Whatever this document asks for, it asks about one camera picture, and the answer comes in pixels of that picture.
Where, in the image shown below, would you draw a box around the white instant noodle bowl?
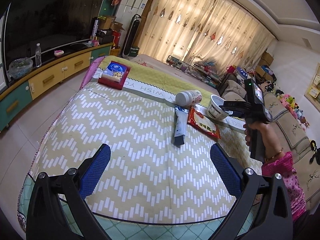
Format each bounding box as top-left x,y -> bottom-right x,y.
207,94 -> 233,121

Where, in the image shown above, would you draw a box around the pink sleeved forearm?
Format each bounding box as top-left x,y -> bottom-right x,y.
261,136 -> 306,222

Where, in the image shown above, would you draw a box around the person's right hand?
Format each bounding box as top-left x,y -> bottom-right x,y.
243,121 -> 281,158

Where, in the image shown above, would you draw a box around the pile of plush toys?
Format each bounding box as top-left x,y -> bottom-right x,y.
275,89 -> 310,131

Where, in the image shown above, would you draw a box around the beige sofa with deer covers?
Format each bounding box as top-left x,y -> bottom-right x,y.
217,73 -> 320,205

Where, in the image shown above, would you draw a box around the red snack packet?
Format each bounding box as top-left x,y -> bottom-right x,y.
187,107 -> 221,139

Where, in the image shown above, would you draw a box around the low shelf of books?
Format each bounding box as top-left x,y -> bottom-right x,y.
166,55 -> 220,88

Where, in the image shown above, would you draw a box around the white plastic bottle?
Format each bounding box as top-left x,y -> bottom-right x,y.
175,90 -> 202,107

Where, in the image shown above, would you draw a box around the chevron patterned table cloth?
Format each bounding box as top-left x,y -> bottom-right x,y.
17,56 -> 261,239

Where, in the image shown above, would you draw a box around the black yellow plush toy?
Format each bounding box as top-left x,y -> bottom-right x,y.
309,140 -> 320,165

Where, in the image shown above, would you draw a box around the blue white tube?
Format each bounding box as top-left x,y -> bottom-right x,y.
174,106 -> 189,147

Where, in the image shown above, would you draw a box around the red tissue pack box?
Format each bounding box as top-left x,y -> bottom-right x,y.
98,61 -> 131,90

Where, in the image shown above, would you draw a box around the yellow green tv cabinet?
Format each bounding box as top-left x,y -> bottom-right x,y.
1,42 -> 114,130

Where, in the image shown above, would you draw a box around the cream window curtains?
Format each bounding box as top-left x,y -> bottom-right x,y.
138,0 -> 275,76

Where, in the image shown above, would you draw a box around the clear water bottle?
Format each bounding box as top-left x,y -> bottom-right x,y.
35,43 -> 42,68

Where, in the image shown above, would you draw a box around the glass bowl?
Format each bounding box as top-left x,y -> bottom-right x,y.
9,57 -> 33,80

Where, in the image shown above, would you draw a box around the black tower fan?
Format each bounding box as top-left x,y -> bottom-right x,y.
121,14 -> 142,57

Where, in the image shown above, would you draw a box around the cardboard boxes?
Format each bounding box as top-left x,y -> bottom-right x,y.
98,16 -> 124,32

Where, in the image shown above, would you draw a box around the black television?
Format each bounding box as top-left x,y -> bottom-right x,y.
3,0 -> 103,66

